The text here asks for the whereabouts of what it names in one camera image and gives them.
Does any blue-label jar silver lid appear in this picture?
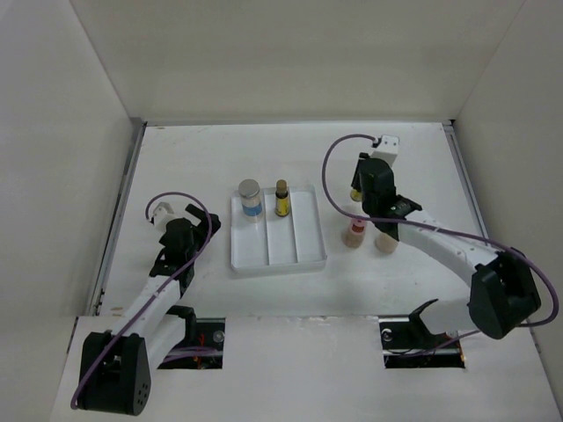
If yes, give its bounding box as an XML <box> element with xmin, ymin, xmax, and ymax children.
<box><xmin>238</xmin><ymin>178</ymin><xmax>263</xmax><ymax>223</ymax></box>

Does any brown bottle yellow label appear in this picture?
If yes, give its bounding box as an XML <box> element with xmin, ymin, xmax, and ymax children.
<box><xmin>274</xmin><ymin>179</ymin><xmax>290</xmax><ymax>217</ymax></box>

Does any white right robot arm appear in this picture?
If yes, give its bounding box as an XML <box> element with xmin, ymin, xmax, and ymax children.
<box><xmin>352</xmin><ymin>153</ymin><xmax>541</xmax><ymax>348</ymax></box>

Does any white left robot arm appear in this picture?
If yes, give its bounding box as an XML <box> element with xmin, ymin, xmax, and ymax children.
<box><xmin>70</xmin><ymin>204</ymin><xmax>221</xmax><ymax>416</ymax></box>

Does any pink-cap spice bottle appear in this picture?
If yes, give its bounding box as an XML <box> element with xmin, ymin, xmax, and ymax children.
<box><xmin>342</xmin><ymin>219</ymin><xmax>366</xmax><ymax>249</ymax></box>

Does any beige spice bottle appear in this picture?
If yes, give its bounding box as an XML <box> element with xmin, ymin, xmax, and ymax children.
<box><xmin>375</xmin><ymin>233</ymin><xmax>398</xmax><ymax>254</ymax></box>

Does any white three-compartment tray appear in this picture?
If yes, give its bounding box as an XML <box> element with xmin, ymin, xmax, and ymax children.
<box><xmin>230</xmin><ymin>185</ymin><xmax>327</xmax><ymax>277</ymax></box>

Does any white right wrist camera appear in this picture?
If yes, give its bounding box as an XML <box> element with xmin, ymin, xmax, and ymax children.
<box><xmin>370</xmin><ymin>135</ymin><xmax>400</xmax><ymax>167</ymax></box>

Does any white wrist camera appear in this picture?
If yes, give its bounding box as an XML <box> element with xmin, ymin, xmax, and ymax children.
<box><xmin>150</xmin><ymin>201</ymin><xmax>175</xmax><ymax>231</ymax></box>
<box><xmin>370</xmin><ymin>135</ymin><xmax>400</xmax><ymax>167</ymax></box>

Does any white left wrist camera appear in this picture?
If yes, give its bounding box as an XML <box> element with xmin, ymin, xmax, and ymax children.
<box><xmin>150</xmin><ymin>201</ymin><xmax>175</xmax><ymax>231</ymax></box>

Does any right aluminium frame rail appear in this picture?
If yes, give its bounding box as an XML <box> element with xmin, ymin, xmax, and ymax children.
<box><xmin>442</xmin><ymin>120</ymin><xmax>489</xmax><ymax>238</ymax></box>

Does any aluminium frame rail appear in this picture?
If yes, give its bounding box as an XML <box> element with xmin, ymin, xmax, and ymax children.
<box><xmin>84</xmin><ymin>117</ymin><xmax>147</xmax><ymax>317</ymax></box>
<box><xmin>442</xmin><ymin>120</ymin><xmax>489</xmax><ymax>238</ymax></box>

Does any left aluminium frame rail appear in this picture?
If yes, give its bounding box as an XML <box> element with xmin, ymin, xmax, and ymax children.
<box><xmin>84</xmin><ymin>117</ymin><xmax>147</xmax><ymax>317</ymax></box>

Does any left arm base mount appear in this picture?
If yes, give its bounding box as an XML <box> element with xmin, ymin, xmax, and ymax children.
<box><xmin>158</xmin><ymin>305</ymin><xmax>226</xmax><ymax>370</ymax></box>

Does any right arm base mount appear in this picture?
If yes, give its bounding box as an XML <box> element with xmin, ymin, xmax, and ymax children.
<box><xmin>378</xmin><ymin>299</ymin><xmax>465</xmax><ymax>369</ymax></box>

